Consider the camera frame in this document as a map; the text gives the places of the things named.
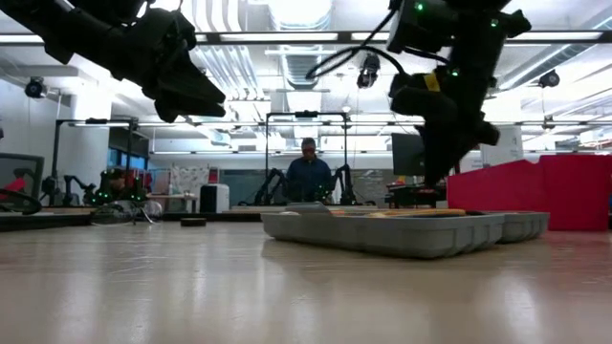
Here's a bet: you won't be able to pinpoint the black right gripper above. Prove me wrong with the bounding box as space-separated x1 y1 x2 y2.
389 72 501 187

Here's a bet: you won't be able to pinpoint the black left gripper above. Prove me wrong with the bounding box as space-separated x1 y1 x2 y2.
114 8 227 124

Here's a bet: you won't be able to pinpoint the blue-grey plastic tool case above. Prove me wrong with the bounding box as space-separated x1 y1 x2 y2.
261 203 551 260

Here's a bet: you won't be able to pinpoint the black computer monitor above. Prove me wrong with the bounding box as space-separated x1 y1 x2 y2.
390 132 426 177

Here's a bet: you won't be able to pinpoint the dark equipment desk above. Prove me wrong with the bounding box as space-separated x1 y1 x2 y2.
384 181 448 209

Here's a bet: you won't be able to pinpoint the white pillar box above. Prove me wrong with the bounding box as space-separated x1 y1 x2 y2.
480 124 525 167

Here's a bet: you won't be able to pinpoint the white patterned board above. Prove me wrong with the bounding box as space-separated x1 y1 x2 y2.
169 164 211 197

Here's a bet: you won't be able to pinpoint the red plastic bin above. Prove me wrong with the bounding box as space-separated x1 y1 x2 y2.
447 153 612 232

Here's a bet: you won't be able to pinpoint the white box with black front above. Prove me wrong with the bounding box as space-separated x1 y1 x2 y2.
199 183 231 214

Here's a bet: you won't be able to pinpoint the black background robot arms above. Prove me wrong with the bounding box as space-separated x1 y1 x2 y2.
251 164 361 207

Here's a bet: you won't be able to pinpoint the person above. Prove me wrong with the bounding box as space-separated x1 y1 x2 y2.
285 137 336 204

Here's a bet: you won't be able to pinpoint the grey office chair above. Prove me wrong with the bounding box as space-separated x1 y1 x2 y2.
0 152 46 207

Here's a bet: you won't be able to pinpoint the black ceiling camera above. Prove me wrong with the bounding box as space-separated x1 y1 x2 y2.
538 69 560 89
356 52 383 90
24 75 48 99

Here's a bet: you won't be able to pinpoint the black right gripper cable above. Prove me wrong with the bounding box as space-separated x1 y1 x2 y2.
305 8 408 81

